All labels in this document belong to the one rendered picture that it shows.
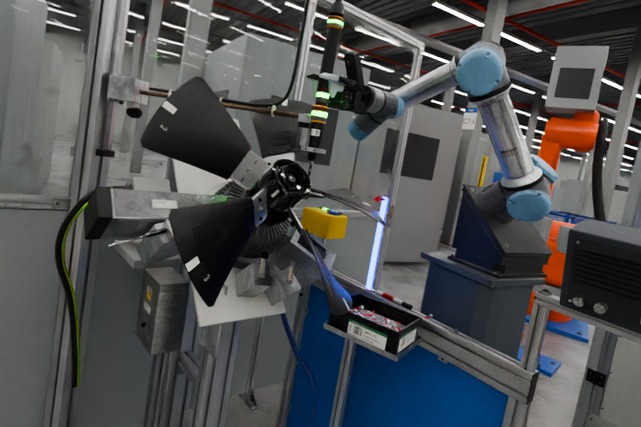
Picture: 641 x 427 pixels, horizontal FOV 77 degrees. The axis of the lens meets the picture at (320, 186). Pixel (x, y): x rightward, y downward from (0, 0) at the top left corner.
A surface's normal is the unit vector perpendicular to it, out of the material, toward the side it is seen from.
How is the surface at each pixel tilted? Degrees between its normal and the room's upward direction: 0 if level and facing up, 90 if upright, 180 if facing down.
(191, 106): 76
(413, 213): 90
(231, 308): 50
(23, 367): 90
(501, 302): 90
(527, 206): 124
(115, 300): 90
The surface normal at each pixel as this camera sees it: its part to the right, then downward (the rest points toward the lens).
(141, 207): 0.60, -0.50
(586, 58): -0.54, -0.02
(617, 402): -0.74, -0.07
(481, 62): -0.47, 0.37
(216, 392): 0.64, 0.18
